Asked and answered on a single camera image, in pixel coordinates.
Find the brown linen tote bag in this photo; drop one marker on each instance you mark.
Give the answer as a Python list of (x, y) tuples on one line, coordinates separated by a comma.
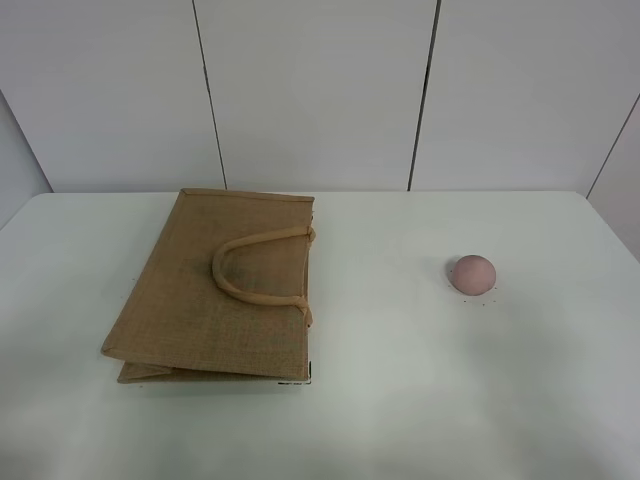
[(223, 294)]

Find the pink peach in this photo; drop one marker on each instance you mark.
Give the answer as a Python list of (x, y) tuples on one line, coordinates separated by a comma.
[(473, 275)]

